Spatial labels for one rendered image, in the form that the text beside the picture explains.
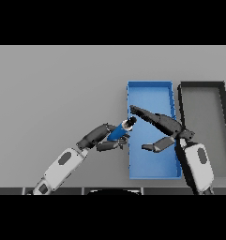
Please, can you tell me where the blue pipe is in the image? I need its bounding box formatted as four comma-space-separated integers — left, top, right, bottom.
106, 115, 138, 143

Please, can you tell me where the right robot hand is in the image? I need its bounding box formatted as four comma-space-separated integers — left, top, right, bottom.
128, 104, 196, 154

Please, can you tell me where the blue bin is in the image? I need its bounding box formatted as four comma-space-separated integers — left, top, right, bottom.
126, 81, 183, 180

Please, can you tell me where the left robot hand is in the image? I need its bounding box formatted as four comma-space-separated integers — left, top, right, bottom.
75, 122, 131, 153

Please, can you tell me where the dark grey bin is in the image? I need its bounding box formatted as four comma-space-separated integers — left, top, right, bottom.
177, 81, 226, 188

